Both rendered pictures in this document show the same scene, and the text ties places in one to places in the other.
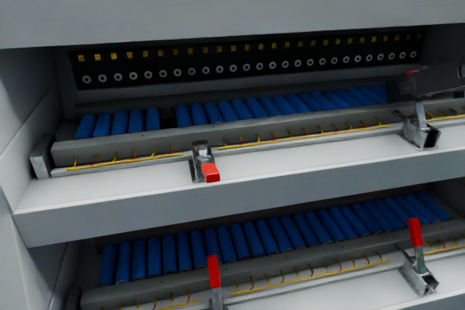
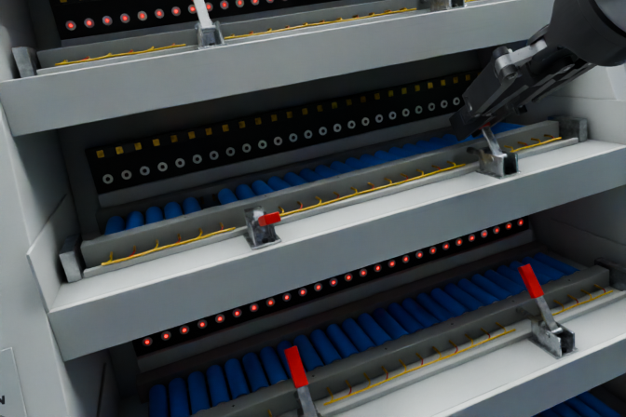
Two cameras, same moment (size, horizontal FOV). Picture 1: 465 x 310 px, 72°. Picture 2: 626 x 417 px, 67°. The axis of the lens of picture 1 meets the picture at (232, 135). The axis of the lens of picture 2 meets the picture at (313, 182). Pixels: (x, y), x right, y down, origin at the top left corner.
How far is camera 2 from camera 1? 14 cm
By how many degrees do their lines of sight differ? 14
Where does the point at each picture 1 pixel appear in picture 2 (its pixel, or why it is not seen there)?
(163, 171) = (216, 248)
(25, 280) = (66, 399)
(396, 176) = (484, 212)
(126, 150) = (169, 236)
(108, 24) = (138, 93)
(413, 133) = (490, 164)
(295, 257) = (397, 346)
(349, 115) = (417, 161)
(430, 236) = (556, 293)
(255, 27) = (292, 75)
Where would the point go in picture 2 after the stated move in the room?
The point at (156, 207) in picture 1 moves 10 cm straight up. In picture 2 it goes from (213, 285) to (184, 172)
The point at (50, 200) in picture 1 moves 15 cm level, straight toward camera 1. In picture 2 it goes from (89, 294) to (135, 285)
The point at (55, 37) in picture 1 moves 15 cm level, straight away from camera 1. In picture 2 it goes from (83, 114) to (73, 158)
